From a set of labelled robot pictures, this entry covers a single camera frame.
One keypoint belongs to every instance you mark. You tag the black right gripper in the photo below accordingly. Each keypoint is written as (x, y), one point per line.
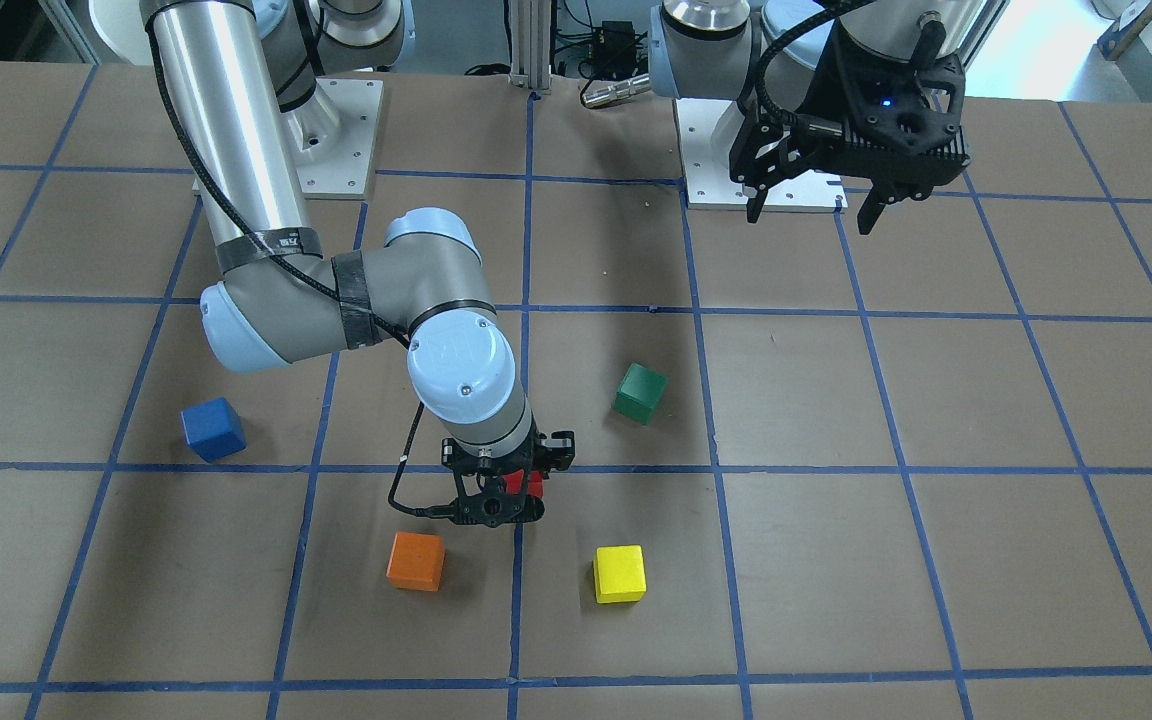
(560, 450)

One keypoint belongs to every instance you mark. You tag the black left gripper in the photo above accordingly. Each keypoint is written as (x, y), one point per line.
(825, 95)

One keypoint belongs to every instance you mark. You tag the red wooden cube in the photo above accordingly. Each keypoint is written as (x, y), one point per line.
(516, 481)

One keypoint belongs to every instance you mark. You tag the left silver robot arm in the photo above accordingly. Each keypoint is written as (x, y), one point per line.
(763, 59)

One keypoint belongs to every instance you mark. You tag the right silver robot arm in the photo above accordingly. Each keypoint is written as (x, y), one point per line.
(280, 298)

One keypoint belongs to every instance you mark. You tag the orange wooden cube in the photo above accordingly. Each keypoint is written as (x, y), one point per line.
(416, 561)

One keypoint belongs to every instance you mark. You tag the yellow wooden cube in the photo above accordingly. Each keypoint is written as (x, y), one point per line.
(619, 573)

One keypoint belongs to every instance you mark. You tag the green wooden cube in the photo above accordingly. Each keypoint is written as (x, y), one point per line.
(639, 393)

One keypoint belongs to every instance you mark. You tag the blue wooden cube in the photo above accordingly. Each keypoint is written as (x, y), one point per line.
(213, 429)

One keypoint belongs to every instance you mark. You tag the aluminium frame post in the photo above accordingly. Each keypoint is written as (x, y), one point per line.
(531, 32)

